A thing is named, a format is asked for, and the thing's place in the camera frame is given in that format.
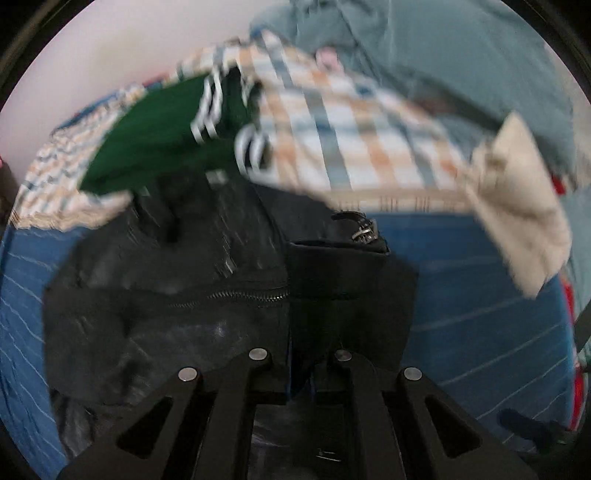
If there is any teal grey cloth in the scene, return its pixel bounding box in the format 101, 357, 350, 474
249, 0, 579, 188

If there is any plaid orange blue shirt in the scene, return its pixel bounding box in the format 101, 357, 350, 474
11, 30, 478, 232

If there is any green garment with white stripes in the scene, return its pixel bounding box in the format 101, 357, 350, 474
78, 69, 274, 195

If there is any blue striped bed sheet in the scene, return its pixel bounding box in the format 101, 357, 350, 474
0, 211, 579, 480

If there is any beige cloth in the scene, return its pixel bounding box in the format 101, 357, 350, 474
461, 111, 574, 299

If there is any black leather jacket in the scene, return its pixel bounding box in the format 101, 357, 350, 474
43, 174, 419, 480

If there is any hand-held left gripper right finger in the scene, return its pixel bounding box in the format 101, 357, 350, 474
313, 349, 539, 480

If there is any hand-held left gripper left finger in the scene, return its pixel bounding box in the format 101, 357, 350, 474
58, 348, 291, 480

